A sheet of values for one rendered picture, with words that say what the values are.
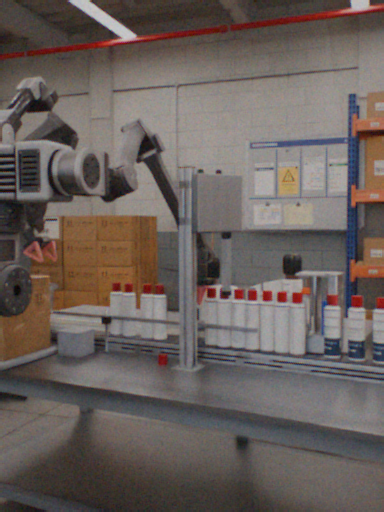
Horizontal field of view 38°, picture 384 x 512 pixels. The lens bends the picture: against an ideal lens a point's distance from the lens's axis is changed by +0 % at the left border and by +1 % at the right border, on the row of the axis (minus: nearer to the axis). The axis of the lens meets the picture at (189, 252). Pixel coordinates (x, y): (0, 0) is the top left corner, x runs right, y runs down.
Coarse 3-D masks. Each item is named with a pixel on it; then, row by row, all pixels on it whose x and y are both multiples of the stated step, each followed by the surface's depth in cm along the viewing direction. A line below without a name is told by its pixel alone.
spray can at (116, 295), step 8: (112, 288) 217; (120, 288) 217; (112, 296) 215; (120, 296) 216; (112, 304) 216; (120, 304) 216; (112, 312) 216; (120, 312) 216; (112, 320) 216; (120, 320) 216; (112, 328) 216; (120, 328) 216
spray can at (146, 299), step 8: (144, 288) 209; (144, 296) 208; (152, 296) 209; (144, 304) 208; (152, 304) 209; (144, 312) 208; (152, 312) 209; (144, 328) 209; (152, 328) 209; (144, 336) 209; (152, 336) 209
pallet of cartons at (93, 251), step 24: (48, 216) 554; (72, 216) 547; (96, 216) 542; (120, 216) 536; (144, 216) 568; (72, 240) 549; (96, 240) 543; (120, 240) 537; (144, 240) 569; (48, 264) 556; (72, 264) 550; (96, 264) 544; (120, 264) 537; (144, 264) 572; (72, 288) 551; (96, 288) 545
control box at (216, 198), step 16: (192, 176) 181; (208, 176) 180; (224, 176) 182; (240, 176) 185; (192, 192) 181; (208, 192) 180; (224, 192) 183; (240, 192) 186; (192, 208) 182; (208, 208) 180; (224, 208) 183; (240, 208) 186; (192, 224) 182; (208, 224) 180; (224, 224) 183; (240, 224) 186
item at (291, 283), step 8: (288, 256) 243; (296, 256) 242; (288, 264) 243; (296, 264) 242; (288, 272) 243; (296, 272) 242; (288, 280) 242; (296, 280) 242; (288, 288) 243; (296, 288) 242
